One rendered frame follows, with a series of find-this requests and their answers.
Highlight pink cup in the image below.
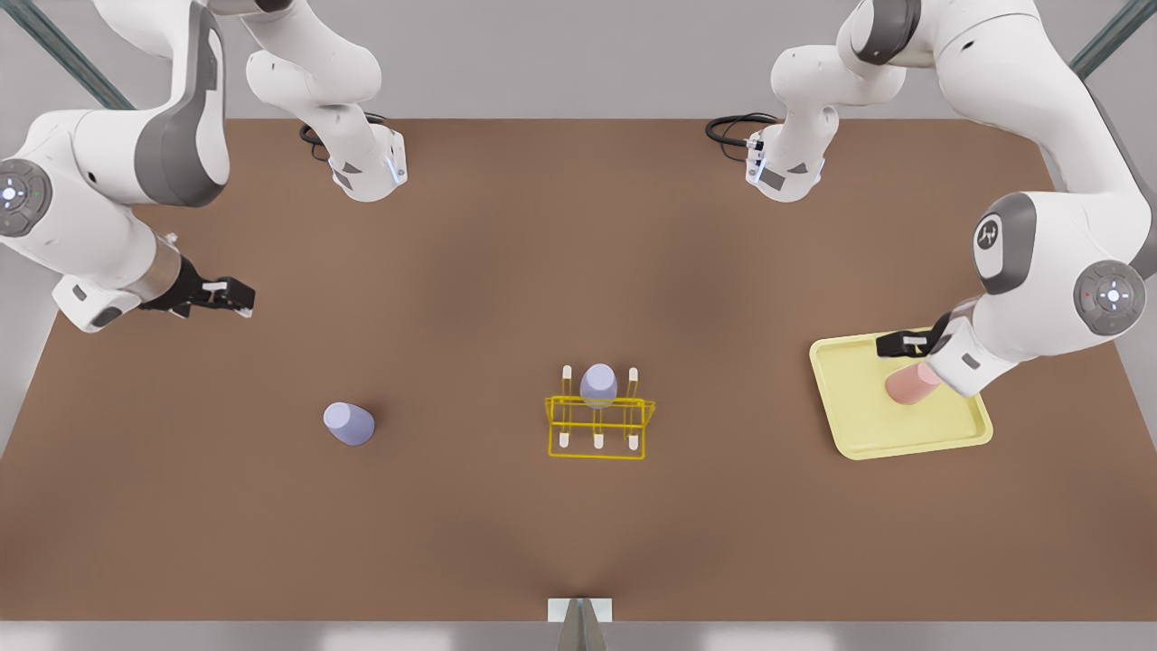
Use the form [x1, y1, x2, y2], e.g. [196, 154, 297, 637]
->
[885, 362, 943, 406]

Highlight pale yellow tray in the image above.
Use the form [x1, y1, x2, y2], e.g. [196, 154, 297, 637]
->
[809, 327, 994, 461]

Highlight lavender cup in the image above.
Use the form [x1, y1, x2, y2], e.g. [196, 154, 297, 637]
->
[579, 363, 619, 410]
[323, 401, 376, 448]

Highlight black cable loop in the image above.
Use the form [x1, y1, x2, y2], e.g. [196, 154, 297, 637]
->
[705, 113, 782, 164]
[299, 113, 388, 164]

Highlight silver frame post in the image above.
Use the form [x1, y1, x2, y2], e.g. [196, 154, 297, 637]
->
[0, 0, 136, 111]
[548, 597, 614, 651]
[1069, 0, 1157, 80]

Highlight yellow wire cup rack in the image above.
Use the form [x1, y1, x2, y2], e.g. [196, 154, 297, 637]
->
[545, 365, 657, 461]

